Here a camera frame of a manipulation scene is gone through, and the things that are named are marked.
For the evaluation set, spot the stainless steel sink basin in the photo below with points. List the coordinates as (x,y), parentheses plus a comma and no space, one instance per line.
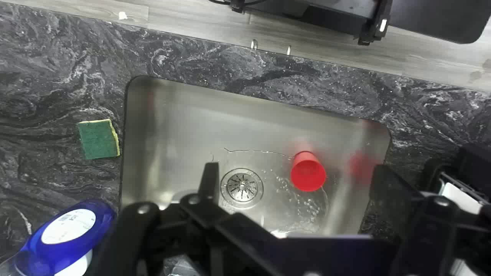
(205,127)

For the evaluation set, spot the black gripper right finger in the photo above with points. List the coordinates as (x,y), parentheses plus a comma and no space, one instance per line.
(392,191)

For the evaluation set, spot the blue dish soap bottle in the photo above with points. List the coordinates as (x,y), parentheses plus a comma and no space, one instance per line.
(67,230)

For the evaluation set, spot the metal sink drain strainer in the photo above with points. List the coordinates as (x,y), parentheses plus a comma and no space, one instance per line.
(242,185)

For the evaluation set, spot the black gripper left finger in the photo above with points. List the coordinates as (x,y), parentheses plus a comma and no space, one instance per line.
(210,179)

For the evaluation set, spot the red plastic cup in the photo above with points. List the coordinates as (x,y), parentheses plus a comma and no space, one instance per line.
(309,173)

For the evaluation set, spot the green yellow sponge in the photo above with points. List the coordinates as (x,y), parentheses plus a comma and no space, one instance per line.
(99,138)

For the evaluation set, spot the white plastic drain tray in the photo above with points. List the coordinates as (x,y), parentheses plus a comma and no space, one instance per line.
(458,191)

